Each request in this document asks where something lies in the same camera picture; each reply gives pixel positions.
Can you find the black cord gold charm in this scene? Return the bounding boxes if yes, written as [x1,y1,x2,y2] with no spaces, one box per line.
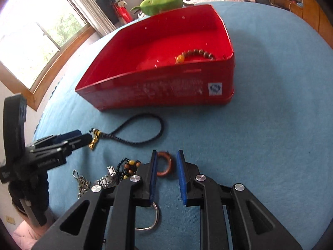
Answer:
[89,113,165,150]

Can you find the silver bangle ring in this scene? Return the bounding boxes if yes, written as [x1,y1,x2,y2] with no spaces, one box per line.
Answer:
[134,201,160,231]

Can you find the brown wooden ring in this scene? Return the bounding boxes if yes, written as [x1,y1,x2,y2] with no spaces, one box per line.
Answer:
[156,151,173,177]

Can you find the brown wooden bead bracelet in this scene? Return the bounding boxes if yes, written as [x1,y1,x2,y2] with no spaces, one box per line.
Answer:
[175,48,217,64]

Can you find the silver metal wristwatch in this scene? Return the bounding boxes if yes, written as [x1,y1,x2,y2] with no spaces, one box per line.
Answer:
[94,165,118,189]

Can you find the blue bed cover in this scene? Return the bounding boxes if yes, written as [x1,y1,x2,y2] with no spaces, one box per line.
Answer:
[34,2,332,249]

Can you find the wooden framed window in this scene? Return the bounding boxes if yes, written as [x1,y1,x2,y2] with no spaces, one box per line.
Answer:
[1,0,95,110]

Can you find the red hanging bag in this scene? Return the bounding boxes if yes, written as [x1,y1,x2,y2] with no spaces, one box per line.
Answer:
[113,1,133,24]

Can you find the beige curtain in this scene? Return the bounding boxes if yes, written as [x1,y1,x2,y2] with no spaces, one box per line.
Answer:
[71,0,116,37]

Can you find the red tin box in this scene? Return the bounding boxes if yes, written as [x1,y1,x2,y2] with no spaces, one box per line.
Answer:
[75,5,235,111]

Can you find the green avocado plush toy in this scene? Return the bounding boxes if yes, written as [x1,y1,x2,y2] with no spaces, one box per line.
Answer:
[130,0,191,16]

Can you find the wooden wardrobe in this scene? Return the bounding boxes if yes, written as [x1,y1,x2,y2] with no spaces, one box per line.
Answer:
[303,0,333,47]

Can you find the wooden desk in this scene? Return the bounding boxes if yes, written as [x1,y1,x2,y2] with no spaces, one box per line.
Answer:
[270,0,303,18]

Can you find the silver chain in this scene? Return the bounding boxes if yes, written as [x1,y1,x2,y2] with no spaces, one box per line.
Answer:
[71,169,92,200]

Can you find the black bead necklace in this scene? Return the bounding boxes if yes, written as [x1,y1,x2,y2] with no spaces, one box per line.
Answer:
[116,157,142,181]

